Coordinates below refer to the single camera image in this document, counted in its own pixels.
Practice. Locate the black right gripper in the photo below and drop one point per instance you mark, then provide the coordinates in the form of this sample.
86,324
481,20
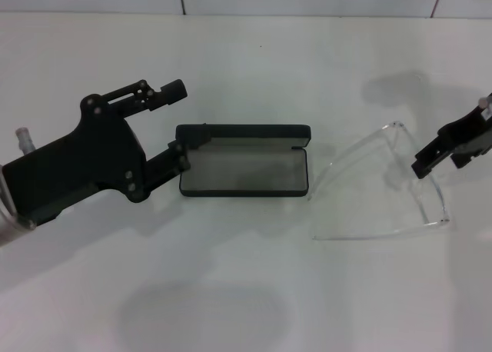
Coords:
476,137

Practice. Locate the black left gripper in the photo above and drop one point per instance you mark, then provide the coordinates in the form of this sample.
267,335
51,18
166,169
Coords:
88,160

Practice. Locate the clear transparent glasses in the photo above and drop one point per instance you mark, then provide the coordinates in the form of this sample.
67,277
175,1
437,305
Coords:
399,148

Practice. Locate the black glasses case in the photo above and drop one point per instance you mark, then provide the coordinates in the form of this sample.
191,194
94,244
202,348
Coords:
246,171

